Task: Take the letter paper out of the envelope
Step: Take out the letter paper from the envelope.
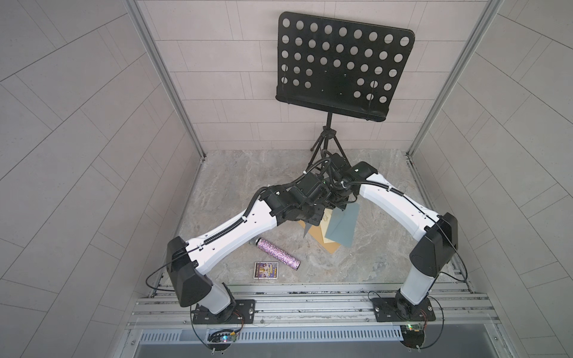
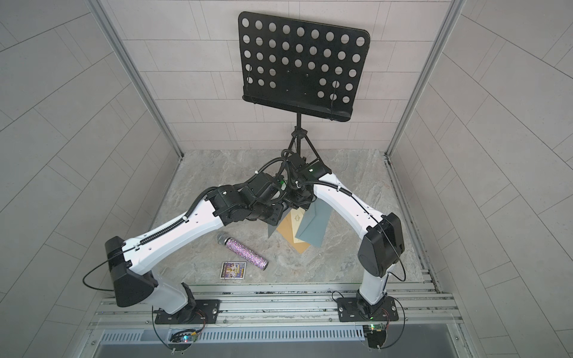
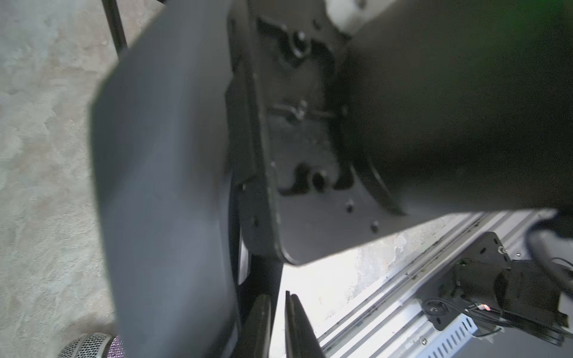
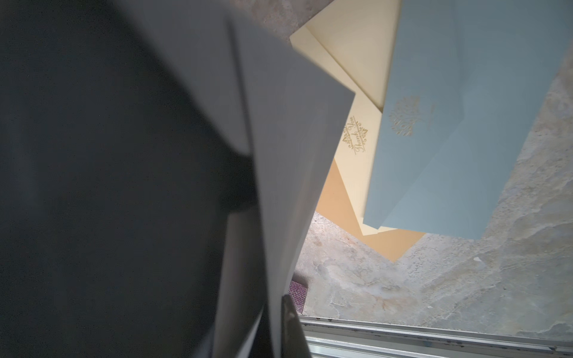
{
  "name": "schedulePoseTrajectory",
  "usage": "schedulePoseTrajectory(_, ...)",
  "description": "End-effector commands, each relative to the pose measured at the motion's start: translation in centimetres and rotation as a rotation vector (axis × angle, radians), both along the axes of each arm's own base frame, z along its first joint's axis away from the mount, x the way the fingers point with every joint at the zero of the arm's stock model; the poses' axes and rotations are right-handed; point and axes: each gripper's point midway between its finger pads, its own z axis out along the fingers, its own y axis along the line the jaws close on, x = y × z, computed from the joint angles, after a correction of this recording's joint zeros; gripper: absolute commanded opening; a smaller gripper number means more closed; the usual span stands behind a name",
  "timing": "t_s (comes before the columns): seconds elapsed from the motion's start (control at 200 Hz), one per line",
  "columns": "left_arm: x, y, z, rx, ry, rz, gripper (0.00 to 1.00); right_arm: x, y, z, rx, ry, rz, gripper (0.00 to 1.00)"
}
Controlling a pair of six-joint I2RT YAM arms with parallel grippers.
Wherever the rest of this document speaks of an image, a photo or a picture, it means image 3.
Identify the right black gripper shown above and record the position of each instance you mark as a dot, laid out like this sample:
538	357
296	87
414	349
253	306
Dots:
431	108

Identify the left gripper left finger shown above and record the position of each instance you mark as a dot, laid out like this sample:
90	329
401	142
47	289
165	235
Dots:
254	339

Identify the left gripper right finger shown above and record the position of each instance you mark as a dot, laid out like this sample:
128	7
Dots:
300	340

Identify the dark grey envelope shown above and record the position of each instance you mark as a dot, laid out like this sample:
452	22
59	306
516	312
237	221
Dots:
159	143

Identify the purple glitter microphone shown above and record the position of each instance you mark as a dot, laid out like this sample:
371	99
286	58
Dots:
96	345

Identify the black perforated music stand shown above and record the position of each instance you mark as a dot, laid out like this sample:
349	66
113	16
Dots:
114	21

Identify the aluminium mounting rail frame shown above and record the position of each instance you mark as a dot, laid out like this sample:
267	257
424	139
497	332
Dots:
387	319

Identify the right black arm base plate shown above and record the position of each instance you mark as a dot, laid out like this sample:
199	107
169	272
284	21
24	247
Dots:
491	289

